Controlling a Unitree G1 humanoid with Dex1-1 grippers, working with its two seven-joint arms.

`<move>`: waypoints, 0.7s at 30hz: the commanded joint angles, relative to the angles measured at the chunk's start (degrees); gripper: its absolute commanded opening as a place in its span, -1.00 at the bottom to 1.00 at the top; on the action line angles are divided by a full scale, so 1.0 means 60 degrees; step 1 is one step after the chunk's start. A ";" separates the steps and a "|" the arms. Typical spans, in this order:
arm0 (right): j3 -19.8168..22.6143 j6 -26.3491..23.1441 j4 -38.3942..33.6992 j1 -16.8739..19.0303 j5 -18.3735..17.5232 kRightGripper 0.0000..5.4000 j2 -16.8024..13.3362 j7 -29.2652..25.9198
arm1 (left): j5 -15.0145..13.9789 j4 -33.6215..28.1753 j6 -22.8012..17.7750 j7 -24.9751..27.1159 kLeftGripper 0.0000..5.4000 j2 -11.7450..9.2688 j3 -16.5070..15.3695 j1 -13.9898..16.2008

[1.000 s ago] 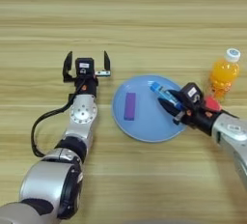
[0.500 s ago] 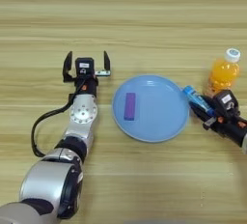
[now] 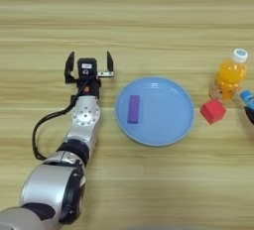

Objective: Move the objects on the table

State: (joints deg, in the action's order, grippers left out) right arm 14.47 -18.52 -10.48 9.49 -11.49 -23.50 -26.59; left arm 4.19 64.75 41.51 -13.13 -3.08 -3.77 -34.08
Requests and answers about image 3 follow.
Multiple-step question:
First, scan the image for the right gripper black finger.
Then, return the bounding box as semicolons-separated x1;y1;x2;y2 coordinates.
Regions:
243;105;254;126

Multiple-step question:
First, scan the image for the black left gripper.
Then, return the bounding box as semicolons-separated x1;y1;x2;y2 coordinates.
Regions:
63;51;115;98

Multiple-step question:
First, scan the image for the blue cylinder block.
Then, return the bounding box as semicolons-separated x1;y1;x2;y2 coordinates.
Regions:
239;89;254;111

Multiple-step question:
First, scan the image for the red cube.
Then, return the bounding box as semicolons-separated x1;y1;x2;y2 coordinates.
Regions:
199;98;227;125

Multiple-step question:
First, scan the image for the left gripper small black box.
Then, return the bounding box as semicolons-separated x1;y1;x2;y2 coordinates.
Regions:
76;57;98;77

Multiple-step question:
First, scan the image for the orange juice bottle white cap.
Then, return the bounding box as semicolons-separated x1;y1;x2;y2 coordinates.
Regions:
208;48;249;102

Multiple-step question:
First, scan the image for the purple rectangular block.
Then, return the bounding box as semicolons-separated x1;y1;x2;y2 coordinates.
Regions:
127;94;141;125

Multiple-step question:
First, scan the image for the light blue round plate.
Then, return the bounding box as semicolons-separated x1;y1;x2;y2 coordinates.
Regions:
114;76;195;147

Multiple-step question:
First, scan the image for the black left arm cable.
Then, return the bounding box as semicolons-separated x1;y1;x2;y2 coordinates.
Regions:
32;94;82;162

